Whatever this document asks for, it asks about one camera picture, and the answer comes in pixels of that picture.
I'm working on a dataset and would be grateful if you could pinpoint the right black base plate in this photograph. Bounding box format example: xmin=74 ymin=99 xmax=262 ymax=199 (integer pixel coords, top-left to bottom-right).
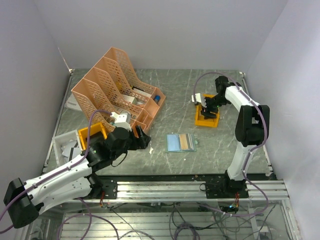
xmin=199 ymin=174 xmax=249 ymax=199

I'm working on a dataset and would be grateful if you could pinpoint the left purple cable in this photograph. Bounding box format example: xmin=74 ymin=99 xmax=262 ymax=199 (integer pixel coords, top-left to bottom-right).
xmin=0 ymin=109 xmax=116 ymax=232

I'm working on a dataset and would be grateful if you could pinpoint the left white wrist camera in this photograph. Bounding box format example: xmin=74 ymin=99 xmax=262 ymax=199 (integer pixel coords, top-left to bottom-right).
xmin=111 ymin=112 xmax=132 ymax=132

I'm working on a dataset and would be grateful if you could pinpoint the aluminium rail frame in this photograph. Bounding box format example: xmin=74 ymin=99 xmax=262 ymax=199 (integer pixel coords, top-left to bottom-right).
xmin=18 ymin=174 xmax=302 ymax=240

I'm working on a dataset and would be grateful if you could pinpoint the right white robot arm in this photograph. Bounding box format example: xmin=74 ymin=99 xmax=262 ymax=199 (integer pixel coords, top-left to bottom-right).
xmin=200 ymin=76 xmax=270 ymax=198

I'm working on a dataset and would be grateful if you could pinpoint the white paper sheet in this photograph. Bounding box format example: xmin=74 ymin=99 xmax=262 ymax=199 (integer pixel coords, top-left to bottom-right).
xmin=64 ymin=94 xmax=82 ymax=112

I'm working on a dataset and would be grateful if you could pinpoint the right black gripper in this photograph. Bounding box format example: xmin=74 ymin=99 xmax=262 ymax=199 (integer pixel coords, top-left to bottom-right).
xmin=200 ymin=95 xmax=229 ymax=120

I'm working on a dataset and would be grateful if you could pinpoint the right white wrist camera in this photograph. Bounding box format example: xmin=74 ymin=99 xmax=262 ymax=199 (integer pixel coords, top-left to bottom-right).
xmin=191 ymin=93 xmax=207 ymax=108

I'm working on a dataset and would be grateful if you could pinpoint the silver credit card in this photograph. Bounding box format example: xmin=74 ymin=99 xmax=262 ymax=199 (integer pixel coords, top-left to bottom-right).
xmin=190 ymin=134 xmax=196 ymax=151

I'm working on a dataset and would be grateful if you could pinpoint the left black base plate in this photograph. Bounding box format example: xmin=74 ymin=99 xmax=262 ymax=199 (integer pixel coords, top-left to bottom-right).
xmin=72 ymin=173 xmax=118 ymax=200

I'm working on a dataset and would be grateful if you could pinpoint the yellow bin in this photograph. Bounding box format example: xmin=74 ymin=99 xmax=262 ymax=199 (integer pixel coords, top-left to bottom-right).
xmin=78 ymin=122 xmax=107 ymax=151
xmin=195 ymin=93 xmax=220 ymax=128

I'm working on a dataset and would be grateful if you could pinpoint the white bin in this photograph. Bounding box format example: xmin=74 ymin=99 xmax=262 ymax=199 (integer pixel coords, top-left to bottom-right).
xmin=52 ymin=130 xmax=82 ymax=167

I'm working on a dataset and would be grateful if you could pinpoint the patterned credit card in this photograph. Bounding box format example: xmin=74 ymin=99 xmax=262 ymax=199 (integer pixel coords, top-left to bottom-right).
xmin=179 ymin=133 xmax=192 ymax=151

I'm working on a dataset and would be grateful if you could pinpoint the pink file organizer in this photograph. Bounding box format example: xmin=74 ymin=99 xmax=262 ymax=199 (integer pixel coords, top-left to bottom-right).
xmin=71 ymin=47 xmax=166 ymax=133

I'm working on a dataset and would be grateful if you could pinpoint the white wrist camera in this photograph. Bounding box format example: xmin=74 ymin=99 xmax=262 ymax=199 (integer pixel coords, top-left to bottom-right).
xmin=191 ymin=93 xmax=207 ymax=108
xmin=111 ymin=112 xmax=132 ymax=132

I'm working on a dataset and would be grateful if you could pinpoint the blue cylinder in organizer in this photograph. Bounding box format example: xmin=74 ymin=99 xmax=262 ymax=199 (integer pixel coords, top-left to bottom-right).
xmin=153 ymin=95 xmax=161 ymax=104

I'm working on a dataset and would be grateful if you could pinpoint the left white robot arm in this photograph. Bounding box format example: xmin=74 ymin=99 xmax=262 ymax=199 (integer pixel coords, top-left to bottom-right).
xmin=3 ymin=125 xmax=151 ymax=229

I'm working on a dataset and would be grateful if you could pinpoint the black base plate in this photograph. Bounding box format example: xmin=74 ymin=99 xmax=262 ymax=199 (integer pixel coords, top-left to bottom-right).
xmin=199 ymin=174 xmax=249 ymax=199
xmin=72 ymin=173 xmax=118 ymax=200

